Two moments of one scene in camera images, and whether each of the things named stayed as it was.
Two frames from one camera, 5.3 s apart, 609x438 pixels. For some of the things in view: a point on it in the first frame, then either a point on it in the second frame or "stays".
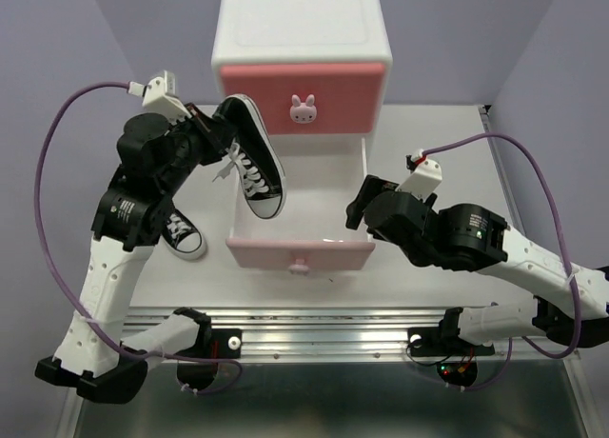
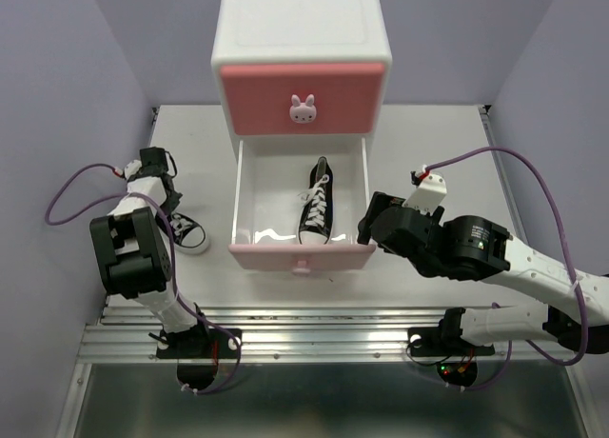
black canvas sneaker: (182, 238) stays
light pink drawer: (322, 174) stays
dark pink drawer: (312, 99) stays
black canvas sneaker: (255, 158) → (317, 213)
